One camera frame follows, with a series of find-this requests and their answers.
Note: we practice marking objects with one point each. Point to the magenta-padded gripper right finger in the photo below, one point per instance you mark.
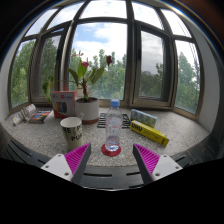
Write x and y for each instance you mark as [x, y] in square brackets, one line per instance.
[165, 166]

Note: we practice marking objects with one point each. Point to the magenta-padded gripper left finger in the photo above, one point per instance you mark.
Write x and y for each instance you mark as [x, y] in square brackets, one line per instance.
[58, 165]

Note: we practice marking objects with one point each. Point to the clear water bottle blue cap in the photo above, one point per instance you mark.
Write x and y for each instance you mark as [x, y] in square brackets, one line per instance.
[113, 130]

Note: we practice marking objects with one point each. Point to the white paper cup black letters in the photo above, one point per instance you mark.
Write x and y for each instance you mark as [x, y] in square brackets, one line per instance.
[72, 133]

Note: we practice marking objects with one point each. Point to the long yellow box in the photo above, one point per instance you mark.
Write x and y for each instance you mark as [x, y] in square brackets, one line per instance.
[148, 132]

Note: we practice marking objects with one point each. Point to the black slatted ledge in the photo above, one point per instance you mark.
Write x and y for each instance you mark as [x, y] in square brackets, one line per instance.
[110, 176]

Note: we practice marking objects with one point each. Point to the light blue patterned box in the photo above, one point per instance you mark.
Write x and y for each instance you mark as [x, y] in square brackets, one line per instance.
[143, 117]

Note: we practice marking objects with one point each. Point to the flat round red coaster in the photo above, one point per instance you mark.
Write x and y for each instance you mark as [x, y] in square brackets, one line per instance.
[111, 153]

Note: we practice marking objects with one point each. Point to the white packets stack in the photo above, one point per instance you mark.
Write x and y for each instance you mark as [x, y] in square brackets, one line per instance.
[23, 114]

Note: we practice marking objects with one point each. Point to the red and white carton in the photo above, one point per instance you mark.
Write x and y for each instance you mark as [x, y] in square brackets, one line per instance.
[63, 103]

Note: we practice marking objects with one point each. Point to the black grid trivet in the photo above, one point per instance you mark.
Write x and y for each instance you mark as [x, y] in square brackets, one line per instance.
[101, 120]

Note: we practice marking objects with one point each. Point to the potted plant in white pot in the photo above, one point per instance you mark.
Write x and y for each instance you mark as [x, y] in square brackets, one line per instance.
[87, 110]

